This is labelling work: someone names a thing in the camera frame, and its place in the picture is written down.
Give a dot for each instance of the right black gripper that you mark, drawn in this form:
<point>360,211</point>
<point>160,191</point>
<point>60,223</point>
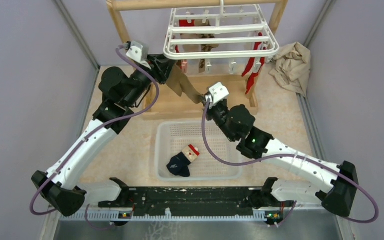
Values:
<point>210,110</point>

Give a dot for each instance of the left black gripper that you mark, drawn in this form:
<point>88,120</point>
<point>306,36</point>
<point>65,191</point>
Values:
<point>161,67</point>

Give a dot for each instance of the tan brown sock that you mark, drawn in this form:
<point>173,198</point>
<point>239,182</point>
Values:
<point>180,84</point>

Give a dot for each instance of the navy santa sock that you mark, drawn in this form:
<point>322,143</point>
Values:
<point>179,164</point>

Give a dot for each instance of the white clip drying hanger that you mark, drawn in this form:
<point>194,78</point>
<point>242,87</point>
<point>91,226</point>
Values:
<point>222,36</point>

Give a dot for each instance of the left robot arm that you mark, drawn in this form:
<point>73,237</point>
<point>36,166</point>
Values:
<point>59,185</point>

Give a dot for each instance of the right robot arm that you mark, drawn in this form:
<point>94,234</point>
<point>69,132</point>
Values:
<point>332,185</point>

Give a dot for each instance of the wooden hanger stand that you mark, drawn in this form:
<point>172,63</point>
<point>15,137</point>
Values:
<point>176,99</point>

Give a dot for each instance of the pink clothespin clip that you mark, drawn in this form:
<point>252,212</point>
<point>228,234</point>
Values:
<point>184,66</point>

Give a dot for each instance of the beige crumpled cloth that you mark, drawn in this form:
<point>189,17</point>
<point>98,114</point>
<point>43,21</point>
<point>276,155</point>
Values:
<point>292,68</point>

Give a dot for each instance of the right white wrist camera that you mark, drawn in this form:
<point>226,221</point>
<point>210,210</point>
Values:
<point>216,94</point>

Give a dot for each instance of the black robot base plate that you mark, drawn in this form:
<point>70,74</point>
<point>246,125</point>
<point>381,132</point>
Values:
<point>195,202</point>

